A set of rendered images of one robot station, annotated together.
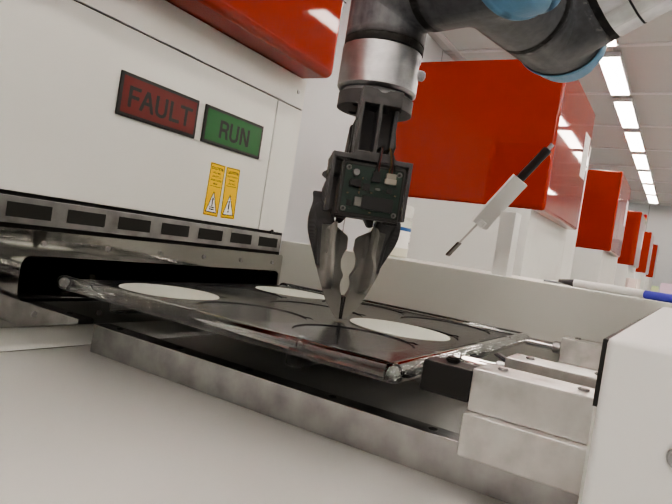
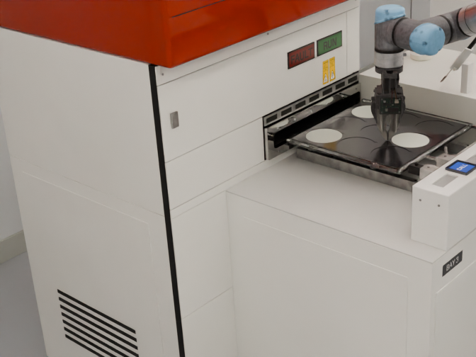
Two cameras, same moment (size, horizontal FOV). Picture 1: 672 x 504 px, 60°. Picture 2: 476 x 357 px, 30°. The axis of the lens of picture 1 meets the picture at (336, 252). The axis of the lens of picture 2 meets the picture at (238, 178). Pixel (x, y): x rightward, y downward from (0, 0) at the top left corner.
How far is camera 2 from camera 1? 1.88 m
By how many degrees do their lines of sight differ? 27
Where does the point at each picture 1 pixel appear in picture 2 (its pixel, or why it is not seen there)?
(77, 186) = (281, 102)
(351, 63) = (377, 61)
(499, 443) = not seen: hidden behind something
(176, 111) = (307, 52)
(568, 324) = not seen: outside the picture
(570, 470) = not seen: hidden behind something
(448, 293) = (441, 103)
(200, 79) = (313, 32)
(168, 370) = (330, 164)
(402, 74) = (396, 63)
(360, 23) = (378, 47)
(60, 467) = (321, 203)
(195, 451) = (350, 195)
